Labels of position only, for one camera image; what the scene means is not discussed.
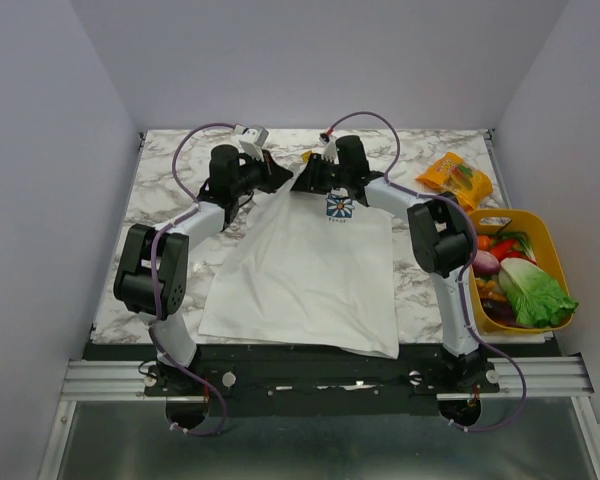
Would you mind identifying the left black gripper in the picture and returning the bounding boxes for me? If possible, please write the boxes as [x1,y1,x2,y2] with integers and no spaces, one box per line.
[232,148,294,199]

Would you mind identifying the white t-shirt with flower print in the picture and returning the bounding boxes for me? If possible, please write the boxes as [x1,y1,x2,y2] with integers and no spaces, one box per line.
[198,181,399,359]

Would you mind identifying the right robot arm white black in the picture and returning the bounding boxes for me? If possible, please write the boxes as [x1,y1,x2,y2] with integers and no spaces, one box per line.
[293,133,483,392]

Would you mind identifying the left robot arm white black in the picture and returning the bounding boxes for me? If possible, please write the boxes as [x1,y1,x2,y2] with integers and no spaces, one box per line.
[113,144,294,395]

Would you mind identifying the orange candy bag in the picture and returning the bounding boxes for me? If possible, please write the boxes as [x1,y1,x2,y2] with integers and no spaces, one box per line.
[416,152,493,212]

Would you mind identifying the yellow plastic basket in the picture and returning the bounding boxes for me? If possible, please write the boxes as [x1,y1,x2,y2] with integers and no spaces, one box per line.
[470,209,575,336]

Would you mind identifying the toy carrot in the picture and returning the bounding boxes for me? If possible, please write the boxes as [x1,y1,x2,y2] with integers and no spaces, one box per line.
[477,235,493,251]

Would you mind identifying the toy red onion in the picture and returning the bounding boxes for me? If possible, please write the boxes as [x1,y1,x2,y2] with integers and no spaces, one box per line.
[472,250,501,277]

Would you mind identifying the toy red chili pepper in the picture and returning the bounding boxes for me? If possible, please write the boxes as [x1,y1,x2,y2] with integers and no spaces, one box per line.
[489,237,518,261]

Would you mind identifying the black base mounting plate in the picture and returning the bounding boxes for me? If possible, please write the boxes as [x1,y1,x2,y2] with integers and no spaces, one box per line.
[82,342,501,417]

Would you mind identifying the toy french fries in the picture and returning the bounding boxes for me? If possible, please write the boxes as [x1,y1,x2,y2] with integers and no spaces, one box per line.
[476,278,508,303]

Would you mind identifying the toy green onion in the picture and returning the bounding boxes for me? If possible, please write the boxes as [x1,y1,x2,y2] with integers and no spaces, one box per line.
[496,225,532,253]

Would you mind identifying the toy purple eggplant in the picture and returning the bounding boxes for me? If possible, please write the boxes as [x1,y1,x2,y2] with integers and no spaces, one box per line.
[481,299,520,328]

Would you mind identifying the toy napa cabbage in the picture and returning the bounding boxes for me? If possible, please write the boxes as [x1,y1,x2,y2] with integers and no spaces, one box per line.
[498,258,579,328]

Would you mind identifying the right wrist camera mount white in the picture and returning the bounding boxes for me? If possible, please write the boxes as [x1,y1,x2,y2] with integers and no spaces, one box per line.
[319,132,338,163]

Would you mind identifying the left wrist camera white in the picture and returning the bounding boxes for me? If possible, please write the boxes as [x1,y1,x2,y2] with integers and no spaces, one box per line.
[233,124,269,162]

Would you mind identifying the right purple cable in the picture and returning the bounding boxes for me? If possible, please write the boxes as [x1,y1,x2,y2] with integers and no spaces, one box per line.
[319,110,527,434]

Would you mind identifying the aluminium rail frame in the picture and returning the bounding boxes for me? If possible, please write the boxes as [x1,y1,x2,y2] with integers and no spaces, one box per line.
[39,356,600,479]

